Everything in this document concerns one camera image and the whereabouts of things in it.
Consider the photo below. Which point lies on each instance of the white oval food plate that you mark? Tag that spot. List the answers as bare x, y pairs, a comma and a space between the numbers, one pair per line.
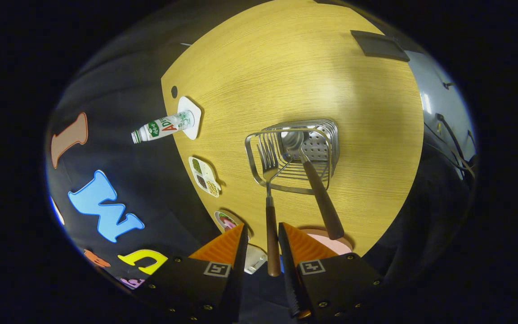
223, 216

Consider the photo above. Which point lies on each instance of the pink ham slice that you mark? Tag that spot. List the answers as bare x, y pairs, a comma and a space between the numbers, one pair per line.
229, 224

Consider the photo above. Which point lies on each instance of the pink plate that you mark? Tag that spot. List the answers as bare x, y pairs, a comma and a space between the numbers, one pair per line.
326, 240

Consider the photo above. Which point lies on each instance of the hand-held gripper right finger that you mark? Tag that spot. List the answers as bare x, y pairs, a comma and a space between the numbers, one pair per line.
288, 270

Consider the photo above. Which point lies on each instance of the white coaster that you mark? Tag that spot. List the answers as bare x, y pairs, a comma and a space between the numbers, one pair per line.
189, 104

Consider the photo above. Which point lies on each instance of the white divided dish with beans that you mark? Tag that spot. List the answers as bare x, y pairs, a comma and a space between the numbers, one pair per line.
205, 177

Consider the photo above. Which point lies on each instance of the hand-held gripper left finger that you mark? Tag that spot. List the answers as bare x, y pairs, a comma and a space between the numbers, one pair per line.
238, 270

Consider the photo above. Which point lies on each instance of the white drink bottle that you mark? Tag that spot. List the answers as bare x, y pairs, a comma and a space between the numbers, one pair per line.
164, 126

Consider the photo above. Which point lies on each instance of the white toaster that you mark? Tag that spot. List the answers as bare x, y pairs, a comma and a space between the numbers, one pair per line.
254, 260

